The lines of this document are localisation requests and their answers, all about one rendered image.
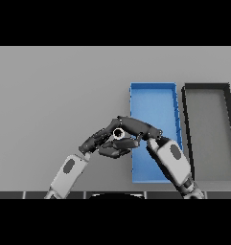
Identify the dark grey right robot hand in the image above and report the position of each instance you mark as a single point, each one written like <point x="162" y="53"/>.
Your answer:
<point x="133" y="127"/>

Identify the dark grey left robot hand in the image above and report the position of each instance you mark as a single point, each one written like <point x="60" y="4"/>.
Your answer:
<point x="94" y="141"/>

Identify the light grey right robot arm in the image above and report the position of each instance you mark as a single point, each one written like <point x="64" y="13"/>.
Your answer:
<point x="173" y="161"/>

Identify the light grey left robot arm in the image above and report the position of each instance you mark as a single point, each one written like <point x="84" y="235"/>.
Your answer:
<point x="66" y="173"/>

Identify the blue bin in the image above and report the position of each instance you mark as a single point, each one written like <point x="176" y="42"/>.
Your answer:
<point x="153" y="105"/>

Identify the dark grey bin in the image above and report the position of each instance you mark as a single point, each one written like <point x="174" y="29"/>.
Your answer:
<point x="212" y="134"/>

